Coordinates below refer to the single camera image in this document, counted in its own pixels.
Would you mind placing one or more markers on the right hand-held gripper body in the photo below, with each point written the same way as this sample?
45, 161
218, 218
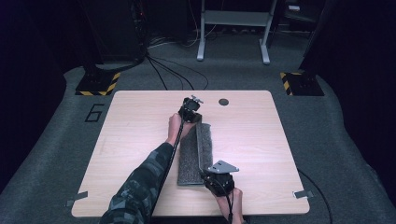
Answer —
221, 182

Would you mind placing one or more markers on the black cabinet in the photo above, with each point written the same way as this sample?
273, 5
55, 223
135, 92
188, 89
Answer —
113, 31

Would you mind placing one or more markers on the grey cloth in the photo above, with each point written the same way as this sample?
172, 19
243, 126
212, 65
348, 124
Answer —
190, 161

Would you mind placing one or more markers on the person's right hand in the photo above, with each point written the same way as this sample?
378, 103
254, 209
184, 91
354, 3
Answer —
227, 205

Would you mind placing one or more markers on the person's left hand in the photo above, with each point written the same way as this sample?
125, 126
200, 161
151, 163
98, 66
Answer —
175, 127

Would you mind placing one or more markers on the black table grommet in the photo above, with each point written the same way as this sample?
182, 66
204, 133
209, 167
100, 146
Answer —
223, 102

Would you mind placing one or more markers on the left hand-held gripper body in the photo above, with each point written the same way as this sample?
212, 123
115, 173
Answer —
189, 109

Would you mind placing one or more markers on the white metal stand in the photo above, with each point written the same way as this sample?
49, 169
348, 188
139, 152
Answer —
233, 18

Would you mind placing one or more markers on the black yellow striped base plate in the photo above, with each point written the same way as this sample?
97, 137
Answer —
98, 85
302, 84

